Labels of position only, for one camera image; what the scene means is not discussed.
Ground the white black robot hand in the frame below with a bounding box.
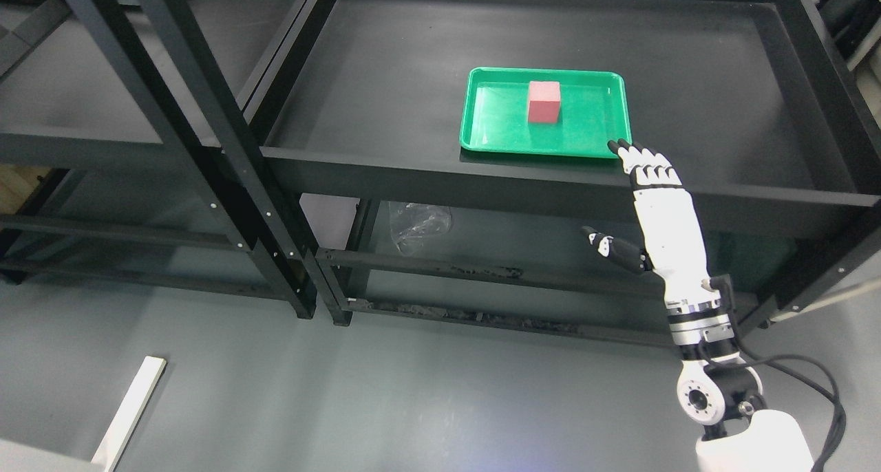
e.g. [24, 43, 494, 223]
[582, 139, 721, 312]

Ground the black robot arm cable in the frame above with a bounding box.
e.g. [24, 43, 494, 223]
[723, 275, 846, 467]

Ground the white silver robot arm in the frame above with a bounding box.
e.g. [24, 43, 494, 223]
[668, 275, 814, 471]

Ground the clear plastic bag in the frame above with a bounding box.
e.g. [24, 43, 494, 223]
[388, 202, 453, 257]

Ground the black metal right shelf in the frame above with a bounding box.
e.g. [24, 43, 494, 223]
[238, 0, 879, 343]

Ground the white desk with legs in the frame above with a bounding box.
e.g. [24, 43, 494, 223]
[1, 356, 167, 471]

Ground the pink cube block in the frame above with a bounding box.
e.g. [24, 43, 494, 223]
[527, 81, 562, 124]

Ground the black metal shelf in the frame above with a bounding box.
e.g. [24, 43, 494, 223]
[2, 0, 318, 319]
[238, 0, 879, 343]

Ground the green plastic tray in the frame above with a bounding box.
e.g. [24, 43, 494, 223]
[460, 67, 632, 160]

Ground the black metal left shelf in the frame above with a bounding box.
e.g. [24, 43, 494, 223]
[2, 0, 318, 319]

